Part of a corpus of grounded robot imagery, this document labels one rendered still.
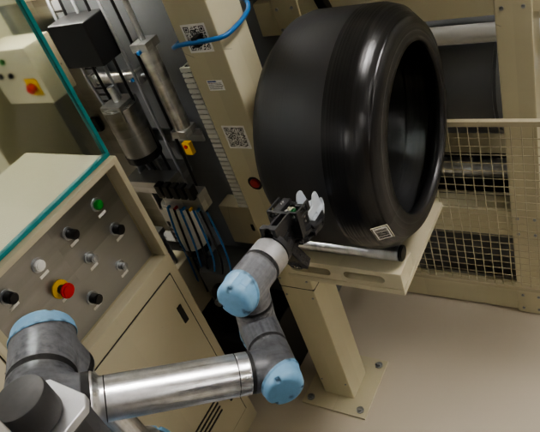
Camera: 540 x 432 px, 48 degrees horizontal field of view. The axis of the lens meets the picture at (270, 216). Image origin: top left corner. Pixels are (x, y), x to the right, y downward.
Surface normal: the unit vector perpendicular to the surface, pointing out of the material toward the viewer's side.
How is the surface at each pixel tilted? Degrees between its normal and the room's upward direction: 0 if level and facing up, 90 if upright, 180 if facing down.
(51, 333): 42
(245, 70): 90
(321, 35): 13
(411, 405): 0
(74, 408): 0
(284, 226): 90
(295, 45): 19
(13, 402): 0
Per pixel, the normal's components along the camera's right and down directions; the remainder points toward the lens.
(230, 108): -0.44, 0.65
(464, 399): -0.29, -0.76
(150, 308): 0.84, 0.08
